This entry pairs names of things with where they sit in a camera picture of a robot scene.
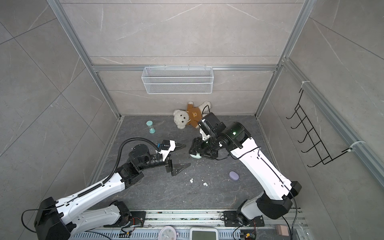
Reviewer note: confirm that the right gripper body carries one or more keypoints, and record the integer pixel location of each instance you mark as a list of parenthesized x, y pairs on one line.
[(206, 148)]

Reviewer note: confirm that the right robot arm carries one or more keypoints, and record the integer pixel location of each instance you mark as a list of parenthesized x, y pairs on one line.
[(279, 192)]

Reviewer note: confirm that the purple earbud charging case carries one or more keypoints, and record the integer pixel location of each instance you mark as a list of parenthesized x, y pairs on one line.
[(234, 176)]

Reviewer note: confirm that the black wall hook rack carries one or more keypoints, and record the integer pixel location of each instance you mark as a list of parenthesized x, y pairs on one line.
[(317, 144)]

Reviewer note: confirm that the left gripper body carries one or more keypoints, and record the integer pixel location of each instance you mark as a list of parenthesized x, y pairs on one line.
[(168, 159)]

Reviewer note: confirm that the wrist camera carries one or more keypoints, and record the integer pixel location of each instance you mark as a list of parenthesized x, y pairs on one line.
[(165, 147), (210, 126)]

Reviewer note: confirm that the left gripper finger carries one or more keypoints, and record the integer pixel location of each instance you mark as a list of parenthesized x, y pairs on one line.
[(178, 168), (179, 146)]

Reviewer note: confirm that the green earbud charging case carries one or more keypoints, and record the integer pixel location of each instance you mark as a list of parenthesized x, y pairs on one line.
[(196, 156)]

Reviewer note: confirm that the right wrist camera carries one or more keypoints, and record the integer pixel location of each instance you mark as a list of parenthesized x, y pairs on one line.
[(210, 126)]

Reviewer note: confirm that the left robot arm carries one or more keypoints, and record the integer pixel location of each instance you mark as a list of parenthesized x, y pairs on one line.
[(62, 219)]

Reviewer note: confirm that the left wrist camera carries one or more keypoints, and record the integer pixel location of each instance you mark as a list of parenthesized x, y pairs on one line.
[(165, 147)]

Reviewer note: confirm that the white wire mesh basket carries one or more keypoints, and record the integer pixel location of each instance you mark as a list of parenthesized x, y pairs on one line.
[(178, 80)]

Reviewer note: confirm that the white teddy bear brown shirt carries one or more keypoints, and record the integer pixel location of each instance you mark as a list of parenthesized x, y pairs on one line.
[(192, 115)]

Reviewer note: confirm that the pink block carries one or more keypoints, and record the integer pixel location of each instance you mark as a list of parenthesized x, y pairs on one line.
[(283, 230)]

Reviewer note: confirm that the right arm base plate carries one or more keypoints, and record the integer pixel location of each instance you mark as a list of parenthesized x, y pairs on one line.
[(233, 219)]

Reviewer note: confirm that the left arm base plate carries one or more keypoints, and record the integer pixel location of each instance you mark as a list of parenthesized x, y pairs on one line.
[(134, 219)]

